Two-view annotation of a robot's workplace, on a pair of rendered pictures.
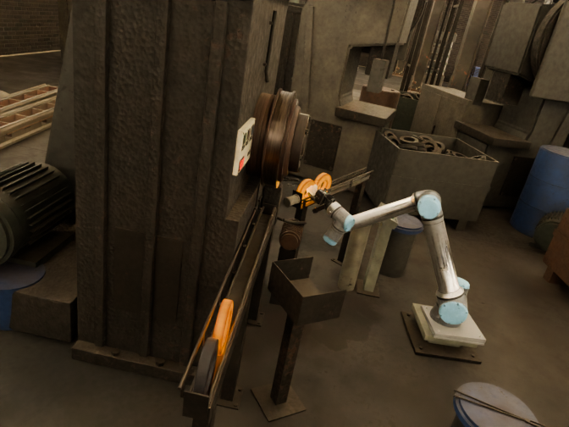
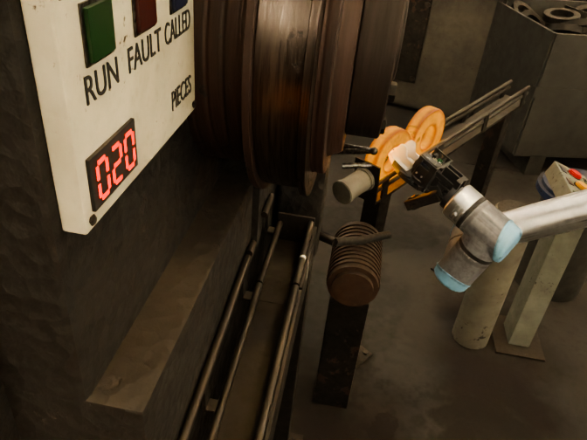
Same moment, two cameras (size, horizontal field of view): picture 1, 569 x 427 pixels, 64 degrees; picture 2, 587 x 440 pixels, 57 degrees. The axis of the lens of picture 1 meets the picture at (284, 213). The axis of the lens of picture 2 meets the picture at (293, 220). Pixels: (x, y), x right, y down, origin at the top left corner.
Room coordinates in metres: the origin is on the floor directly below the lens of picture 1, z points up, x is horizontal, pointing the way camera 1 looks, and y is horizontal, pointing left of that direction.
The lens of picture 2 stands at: (1.36, 0.04, 1.31)
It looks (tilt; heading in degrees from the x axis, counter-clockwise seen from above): 34 degrees down; 3
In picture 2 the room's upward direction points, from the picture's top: 6 degrees clockwise
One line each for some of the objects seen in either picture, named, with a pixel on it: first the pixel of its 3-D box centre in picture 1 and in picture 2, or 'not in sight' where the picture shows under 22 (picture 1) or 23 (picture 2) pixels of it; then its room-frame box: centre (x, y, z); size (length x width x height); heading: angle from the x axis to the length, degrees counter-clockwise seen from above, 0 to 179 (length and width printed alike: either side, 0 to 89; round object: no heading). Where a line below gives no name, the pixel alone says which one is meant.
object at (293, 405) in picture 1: (293, 344); not in sight; (1.60, -0.14, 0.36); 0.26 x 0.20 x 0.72; 32
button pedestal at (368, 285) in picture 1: (378, 251); (545, 267); (2.78, -0.68, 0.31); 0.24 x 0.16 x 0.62; 177
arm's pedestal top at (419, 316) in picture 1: (443, 324); not in sight; (2.36, -1.09, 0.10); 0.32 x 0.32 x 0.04; 3
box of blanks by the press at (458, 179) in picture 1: (421, 175); (581, 82); (4.52, -1.32, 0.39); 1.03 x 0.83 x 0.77; 102
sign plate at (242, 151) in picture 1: (244, 145); (136, 64); (1.80, 0.21, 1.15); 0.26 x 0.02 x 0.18; 177
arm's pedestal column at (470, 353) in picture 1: (439, 332); not in sight; (2.36, -1.09, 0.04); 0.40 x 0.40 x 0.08; 3
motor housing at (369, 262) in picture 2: (285, 262); (344, 319); (2.46, -0.06, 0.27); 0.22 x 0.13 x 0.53; 177
